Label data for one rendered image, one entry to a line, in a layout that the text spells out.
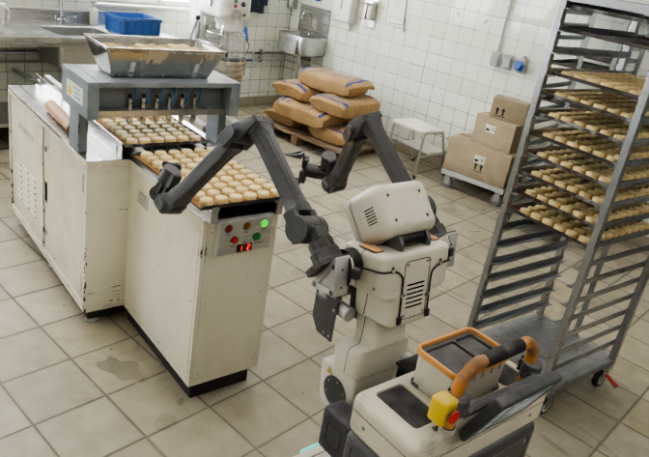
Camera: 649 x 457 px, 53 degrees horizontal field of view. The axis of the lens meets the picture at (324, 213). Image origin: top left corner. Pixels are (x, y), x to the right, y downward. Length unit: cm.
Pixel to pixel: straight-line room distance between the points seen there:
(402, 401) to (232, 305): 115
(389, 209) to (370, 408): 52
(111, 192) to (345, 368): 149
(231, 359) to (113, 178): 95
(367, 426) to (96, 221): 176
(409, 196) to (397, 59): 502
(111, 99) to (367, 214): 153
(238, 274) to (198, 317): 23
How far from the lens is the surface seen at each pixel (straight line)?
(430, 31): 657
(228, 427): 277
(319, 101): 616
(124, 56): 290
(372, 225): 176
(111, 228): 309
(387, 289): 175
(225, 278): 259
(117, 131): 307
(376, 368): 198
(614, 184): 278
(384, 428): 166
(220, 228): 242
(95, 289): 321
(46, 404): 289
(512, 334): 354
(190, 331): 267
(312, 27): 754
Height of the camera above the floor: 183
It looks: 22 degrees down
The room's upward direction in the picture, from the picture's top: 10 degrees clockwise
